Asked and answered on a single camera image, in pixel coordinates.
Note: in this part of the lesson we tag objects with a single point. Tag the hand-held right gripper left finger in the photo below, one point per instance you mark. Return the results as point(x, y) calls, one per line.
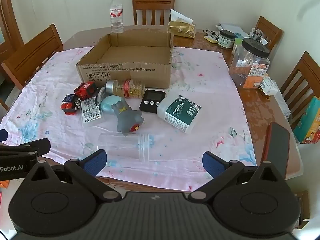
point(96, 163)

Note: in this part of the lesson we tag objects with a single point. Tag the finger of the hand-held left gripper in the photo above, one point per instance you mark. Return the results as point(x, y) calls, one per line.
point(30, 146)
point(2, 135)

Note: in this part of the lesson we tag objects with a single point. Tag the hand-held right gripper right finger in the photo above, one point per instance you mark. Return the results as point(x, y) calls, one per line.
point(212, 162)

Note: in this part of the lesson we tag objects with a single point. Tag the clear plastic jar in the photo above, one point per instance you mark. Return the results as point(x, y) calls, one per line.
point(120, 146)

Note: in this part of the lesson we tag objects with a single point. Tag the labelled clear plastic case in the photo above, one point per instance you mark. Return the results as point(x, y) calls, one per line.
point(91, 112)

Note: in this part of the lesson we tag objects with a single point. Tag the grey rubber animal toy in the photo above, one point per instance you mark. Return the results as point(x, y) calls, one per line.
point(126, 120)

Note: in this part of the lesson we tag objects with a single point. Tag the white bottle with green label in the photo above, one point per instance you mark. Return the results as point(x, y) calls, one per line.
point(180, 113)

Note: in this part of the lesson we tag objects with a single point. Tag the red toy car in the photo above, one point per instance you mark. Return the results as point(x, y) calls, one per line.
point(85, 91)

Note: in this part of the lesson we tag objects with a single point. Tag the cardboard box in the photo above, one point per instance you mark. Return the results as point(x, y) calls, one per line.
point(125, 76)

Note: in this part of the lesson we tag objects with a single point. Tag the light blue round case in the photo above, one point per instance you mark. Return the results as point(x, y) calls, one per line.
point(108, 103)

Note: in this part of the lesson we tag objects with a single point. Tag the phone in red case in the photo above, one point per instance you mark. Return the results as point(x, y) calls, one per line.
point(276, 147)

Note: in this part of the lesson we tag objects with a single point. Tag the pink floral cloth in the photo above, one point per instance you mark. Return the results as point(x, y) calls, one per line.
point(200, 92)

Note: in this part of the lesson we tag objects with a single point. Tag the capsule bottle with silver cap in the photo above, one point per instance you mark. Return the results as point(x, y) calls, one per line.
point(125, 88)

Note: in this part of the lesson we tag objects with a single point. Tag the white plastic bin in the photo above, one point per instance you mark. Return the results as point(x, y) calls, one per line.
point(296, 160)

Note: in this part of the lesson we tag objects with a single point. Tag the wooden dining chair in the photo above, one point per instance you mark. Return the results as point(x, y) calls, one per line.
point(32, 52)
point(153, 7)
point(268, 31)
point(303, 77)

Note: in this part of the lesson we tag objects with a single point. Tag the small white carton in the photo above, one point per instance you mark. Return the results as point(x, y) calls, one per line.
point(268, 86)

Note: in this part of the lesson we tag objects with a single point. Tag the brown cardboard carton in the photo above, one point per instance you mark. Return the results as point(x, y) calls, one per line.
point(303, 210)

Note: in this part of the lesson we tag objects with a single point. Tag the large jar with black lid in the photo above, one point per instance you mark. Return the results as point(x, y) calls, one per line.
point(250, 65)

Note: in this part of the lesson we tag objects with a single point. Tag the colourful printed box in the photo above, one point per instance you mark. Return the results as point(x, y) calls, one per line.
point(308, 122)

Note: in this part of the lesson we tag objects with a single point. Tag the small green-lid container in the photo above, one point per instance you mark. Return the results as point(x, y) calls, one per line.
point(237, 46)

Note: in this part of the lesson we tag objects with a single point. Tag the small jar with black lid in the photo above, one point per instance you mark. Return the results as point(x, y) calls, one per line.
point(225, 39)

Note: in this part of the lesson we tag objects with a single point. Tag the gold tissue pack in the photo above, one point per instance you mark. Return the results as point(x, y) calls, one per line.
point(181, 27)

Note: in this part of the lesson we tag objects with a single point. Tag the clear plastic water bottle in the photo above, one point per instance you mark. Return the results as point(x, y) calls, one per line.
point(117, 15)

